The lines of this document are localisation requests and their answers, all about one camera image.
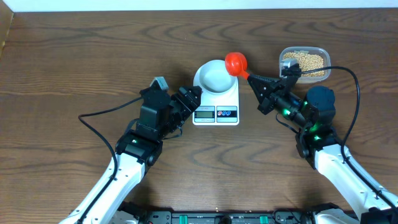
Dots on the clear container of soybeans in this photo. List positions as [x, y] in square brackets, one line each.
[308, 58]

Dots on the grey bowl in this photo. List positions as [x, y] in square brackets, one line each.
[214, 77]

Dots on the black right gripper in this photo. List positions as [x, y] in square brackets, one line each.
[266, 96]

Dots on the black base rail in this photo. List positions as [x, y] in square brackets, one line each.
[217, 217]

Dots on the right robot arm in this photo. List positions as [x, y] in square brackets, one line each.
[318, 143]

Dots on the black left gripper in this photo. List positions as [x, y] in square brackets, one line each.
[190, 105]

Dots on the white kitchen scale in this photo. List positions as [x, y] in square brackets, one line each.
[217, 109]

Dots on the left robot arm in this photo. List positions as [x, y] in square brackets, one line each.
[136, 151]

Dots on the red measuring scoop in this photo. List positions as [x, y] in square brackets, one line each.
[236, 65]

